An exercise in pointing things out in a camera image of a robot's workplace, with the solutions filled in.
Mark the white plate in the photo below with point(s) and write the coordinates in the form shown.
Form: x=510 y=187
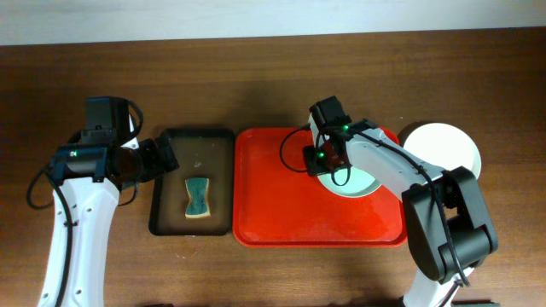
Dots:
x=437 y=143

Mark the green yellow sponge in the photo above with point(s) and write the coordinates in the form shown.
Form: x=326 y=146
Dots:
x=198 y=206

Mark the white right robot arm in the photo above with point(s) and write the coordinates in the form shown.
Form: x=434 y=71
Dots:
x=449 y=227

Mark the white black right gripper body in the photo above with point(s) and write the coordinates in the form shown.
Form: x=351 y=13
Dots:
x=316 y=164

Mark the light blue plate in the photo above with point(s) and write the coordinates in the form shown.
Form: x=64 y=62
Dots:
x=474 y=163

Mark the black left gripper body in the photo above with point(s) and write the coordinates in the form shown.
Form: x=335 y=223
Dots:
x=159 y=153

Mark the dark brown tray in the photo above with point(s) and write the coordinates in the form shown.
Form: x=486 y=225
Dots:
x=207 y=153

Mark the light green plate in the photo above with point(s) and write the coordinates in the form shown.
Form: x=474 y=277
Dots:
x=358 y=184

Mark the red plastic tray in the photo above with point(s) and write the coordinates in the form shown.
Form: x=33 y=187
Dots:
x=275 y=205

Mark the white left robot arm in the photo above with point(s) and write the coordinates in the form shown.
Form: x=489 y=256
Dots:
x=87 y=181

